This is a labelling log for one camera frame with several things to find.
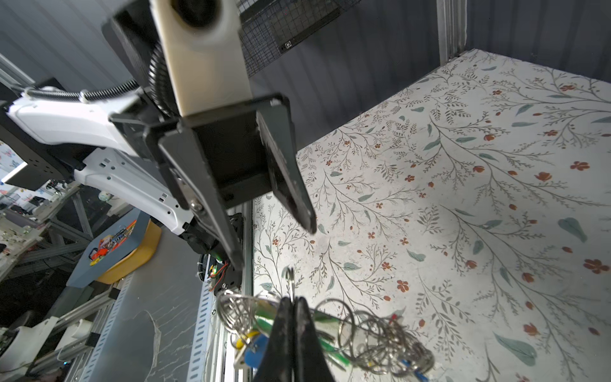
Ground key with green tag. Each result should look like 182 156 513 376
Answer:
251 307 351 370

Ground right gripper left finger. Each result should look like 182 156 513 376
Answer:
253 297 295 382

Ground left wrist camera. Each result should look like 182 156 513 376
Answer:
151 1 252 116

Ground keyring bunch with grey strap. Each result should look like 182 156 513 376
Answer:
216 269 434 381

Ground floral table mat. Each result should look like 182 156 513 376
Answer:
254 50 610 381

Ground black wire basket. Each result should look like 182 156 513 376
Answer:
237 0 359 77

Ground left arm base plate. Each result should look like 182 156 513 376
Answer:
196 243 242 296

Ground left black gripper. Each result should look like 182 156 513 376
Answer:
110 93 317 271

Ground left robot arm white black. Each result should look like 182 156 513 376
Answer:
1 1 317 269

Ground white cable duct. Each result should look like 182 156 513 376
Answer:
186 282 215 382

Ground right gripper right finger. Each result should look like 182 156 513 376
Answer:
293 297 334 382

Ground blue yellow box outside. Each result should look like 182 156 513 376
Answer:
66 209 162 288

